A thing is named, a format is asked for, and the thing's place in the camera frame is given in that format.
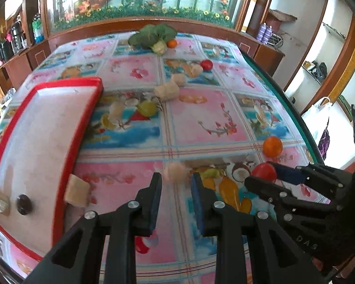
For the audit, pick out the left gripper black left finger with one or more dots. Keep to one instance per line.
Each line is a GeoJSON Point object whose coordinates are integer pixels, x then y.
{"type": "Point", "coordinates": [101, 248]}

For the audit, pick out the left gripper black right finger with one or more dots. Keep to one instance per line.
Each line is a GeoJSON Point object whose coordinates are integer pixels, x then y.
{"type": "Point", "coordinates": [246, 241]}

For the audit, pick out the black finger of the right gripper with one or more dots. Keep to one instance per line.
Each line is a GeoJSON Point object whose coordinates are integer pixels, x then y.
{"type": "Point", "coordinates": [288, 174]}
{"type": "Point", "coordinates": [266, 191]}

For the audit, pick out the orange mandarin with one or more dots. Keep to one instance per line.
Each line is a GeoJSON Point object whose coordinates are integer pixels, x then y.
{"type": "Point", "coordinates": [272, 147]}

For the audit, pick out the round beige biscuit block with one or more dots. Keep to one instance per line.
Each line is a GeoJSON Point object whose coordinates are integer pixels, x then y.
{"type": "Point", "coordinates": [174, 172]}

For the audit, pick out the red cherry tomato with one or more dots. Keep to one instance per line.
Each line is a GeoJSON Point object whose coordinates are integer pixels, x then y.
{"type": "Point", "coordinates": [207, 65]}

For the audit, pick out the large beige biscuit block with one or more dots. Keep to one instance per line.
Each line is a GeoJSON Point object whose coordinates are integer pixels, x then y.
{"type": "Point", "coordinates": [167, 91]}

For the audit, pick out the small beige biscuit block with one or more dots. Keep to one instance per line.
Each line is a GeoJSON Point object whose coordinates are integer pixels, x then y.
{"type": "Point", "coordinates": [179, 79]}

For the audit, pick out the green grape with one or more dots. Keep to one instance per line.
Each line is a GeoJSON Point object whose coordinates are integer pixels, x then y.
{"type": "Point", "coordinates": [147, 108]}

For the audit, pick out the white plastic bag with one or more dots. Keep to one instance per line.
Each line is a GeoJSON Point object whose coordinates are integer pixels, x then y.
{"type": "Point", "coordinates": [316, 117]}

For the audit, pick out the dark purple grape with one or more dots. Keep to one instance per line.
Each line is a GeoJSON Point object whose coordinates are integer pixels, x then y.
{"type": "Point", "coordinates": [24, 204]}

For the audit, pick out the fruit print tablecloth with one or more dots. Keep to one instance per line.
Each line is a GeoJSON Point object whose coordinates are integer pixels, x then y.
{"type": "Point", "coordinates": [215, 127]}

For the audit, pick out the beige chunk in tray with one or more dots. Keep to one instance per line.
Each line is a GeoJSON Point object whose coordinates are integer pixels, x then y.
{"type": "Point", "coordinates": [5, 205]}

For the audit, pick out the red rimmed white tray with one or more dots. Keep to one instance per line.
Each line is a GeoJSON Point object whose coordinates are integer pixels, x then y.
{"type": "Point", "coordinates": [38, 150]}

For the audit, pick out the purple bottle left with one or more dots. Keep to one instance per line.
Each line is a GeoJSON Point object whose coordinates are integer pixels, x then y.
{"type": "Point", "coordinates": [261, 32]}

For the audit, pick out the purple bottle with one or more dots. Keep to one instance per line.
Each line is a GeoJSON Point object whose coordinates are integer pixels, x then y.
{"type": "Point", "coordinates": [267, 34]}
{"type": "Point", "coordinates": [261, 32]}

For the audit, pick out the purple bottle right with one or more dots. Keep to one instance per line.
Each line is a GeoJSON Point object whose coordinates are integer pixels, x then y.
{"type": "Point", "coordinates": [267, 34]}

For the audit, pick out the small orange near vegetable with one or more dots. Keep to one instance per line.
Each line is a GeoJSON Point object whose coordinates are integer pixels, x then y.
{"type": "Point", "coordinates": [172, 43]}

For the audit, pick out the wooden sideboard cabinet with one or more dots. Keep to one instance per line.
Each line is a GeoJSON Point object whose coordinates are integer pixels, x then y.
{"type": "Point", "coordinates": [14, 72]}

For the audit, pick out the green leafy vegetable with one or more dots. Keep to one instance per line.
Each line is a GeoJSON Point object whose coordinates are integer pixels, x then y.
{"type": "Point", "coordinates": [153, 37]}

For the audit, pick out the black thermos jug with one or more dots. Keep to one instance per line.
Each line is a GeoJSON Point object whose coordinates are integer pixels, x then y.
{"type": "Point", "coordinates": [17, 37]}

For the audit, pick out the green water bottle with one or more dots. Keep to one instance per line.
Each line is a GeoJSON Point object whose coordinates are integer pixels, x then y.
{"type": "Point", "coordinates": [37, 28]}

